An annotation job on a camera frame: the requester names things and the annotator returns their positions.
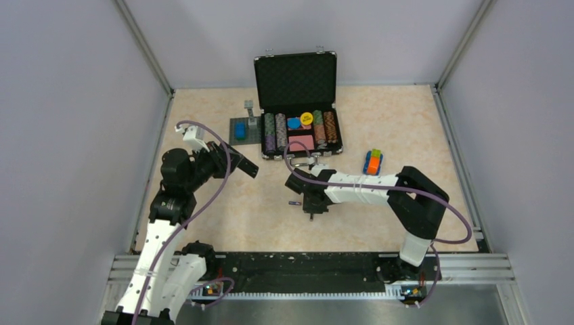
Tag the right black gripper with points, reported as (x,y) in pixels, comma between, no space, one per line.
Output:
(309,208)

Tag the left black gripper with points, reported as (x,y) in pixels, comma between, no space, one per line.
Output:
(218,156)

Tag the black remote control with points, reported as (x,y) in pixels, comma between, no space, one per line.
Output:
(247,166)

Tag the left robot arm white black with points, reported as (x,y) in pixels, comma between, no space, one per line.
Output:
(154,294)

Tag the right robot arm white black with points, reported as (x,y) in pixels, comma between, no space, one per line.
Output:
(415,200)

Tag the grey lego baseplate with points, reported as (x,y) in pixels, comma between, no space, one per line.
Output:
(253,135)

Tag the blue lego brick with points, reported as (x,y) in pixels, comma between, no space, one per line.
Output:
(240,131)

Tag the green purple chip stack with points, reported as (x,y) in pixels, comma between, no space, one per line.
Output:
(269,131)

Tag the grey lego tower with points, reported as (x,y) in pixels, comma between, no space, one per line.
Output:
(252,119)

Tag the pink card deck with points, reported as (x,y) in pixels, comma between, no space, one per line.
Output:
(299,143)

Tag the blue round chip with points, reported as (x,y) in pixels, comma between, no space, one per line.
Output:
(293,124)

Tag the green orange chip stack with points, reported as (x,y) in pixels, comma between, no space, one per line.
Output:
(318,127)

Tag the colourful toy block car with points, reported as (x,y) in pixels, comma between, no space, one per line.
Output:
(373,162)

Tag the yellow round chip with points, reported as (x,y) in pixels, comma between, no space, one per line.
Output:
(306,118)

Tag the orange brown chip stack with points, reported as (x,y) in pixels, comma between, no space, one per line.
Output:
(330,127)

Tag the black poker chip case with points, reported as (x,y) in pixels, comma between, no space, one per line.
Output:
(295,83)

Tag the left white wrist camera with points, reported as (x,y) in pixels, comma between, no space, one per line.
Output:
(193,137)

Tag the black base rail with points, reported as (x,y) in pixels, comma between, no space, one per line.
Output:
(267,274)

